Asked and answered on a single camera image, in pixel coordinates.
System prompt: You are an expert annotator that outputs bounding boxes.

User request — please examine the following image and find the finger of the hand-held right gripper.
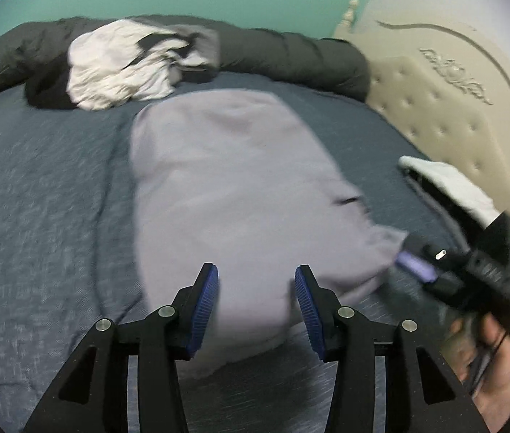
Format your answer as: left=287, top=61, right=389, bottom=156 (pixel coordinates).
left=395, top=253, right=440, bottom=286

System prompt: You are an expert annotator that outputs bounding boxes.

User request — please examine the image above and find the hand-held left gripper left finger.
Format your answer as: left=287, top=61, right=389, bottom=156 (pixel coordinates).
left=25, top=262, right=219, bottom=433

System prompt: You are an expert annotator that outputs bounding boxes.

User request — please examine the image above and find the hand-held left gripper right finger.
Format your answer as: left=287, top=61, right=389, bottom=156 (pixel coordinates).
left=295, top=264, right=490, bottom=433

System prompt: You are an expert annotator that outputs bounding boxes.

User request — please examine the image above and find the light grey jacket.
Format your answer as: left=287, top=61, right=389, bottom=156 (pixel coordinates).
left=129, top=88, right=409, bottom=380

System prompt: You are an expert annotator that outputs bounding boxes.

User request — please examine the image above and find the person's right hand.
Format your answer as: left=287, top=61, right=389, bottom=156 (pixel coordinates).
left=444, top=313, right=510, bottom=420

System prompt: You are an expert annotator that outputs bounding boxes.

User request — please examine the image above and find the folded white shirt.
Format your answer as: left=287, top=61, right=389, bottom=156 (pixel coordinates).
left=398, top=156, right=504, bottom=226

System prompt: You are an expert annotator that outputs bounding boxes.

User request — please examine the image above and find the cream tufted bed headboard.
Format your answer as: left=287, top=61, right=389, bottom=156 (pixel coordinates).
left=331, top=0, right=510, bottom=222

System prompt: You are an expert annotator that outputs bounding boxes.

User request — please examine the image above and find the dark grey rolled duvet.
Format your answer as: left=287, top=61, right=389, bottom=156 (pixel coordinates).
left=0, top=16, right=371, bottom=115

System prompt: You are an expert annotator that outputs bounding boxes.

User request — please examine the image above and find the white crumpled garment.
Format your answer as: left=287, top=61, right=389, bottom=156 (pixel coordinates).
left=66, top=20, right=197, bottom=111

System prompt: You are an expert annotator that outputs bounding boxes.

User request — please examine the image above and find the grey ribbed garment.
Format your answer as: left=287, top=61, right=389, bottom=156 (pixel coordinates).
left=171, top=25, right=222, bottom=70

